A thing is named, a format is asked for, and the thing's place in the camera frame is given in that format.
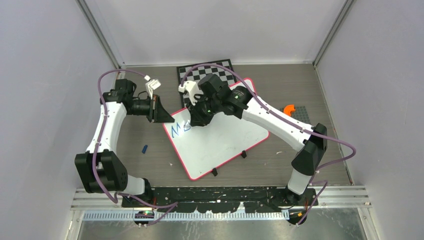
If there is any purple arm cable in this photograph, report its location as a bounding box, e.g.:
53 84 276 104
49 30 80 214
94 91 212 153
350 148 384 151
92 68 180 227
180 63 357 228

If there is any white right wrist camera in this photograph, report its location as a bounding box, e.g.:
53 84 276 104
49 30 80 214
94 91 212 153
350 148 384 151
178 80 203 106

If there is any slotted aluminium rail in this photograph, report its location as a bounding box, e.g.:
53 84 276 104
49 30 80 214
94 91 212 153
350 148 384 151
82 209 290 222

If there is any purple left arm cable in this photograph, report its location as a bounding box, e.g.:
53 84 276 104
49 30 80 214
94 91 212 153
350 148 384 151
92 68 180 227

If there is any black whiteboard foot clip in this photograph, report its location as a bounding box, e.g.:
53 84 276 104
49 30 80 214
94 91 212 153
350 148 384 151
241 150 247 159

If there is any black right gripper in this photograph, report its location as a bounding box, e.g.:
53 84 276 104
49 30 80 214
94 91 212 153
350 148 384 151
186 92 222 126

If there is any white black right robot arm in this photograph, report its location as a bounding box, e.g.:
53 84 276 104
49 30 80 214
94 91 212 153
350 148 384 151
178 73 328 205

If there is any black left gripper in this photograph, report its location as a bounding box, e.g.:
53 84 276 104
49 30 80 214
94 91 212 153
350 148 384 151
128 94 175 124

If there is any black white chessboard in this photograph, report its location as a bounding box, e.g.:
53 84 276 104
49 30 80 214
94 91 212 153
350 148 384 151
176 59 237 109

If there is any pink framed whiteboard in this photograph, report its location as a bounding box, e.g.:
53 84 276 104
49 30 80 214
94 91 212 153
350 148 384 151
162 77 270 181

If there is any blue marker cap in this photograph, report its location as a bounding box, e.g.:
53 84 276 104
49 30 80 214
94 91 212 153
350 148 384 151
142 144 148 154

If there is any blue capped whiteboard marker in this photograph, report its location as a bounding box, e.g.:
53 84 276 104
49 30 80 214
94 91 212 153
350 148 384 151
183 124 191 132

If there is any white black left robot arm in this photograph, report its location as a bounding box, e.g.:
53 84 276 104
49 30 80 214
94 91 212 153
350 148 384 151
74 79 175 207

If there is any black mounting base plate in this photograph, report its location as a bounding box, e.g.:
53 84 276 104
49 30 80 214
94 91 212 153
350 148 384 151
122 186 318 214

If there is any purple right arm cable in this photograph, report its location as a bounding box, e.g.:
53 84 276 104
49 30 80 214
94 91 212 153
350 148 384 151
180 63 357 228

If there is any orange curved track piece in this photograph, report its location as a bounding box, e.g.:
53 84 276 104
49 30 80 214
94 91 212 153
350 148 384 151
283 104 296 117

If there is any grey studded building baseplate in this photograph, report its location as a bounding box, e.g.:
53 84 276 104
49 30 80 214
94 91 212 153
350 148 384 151
280 105 311 124

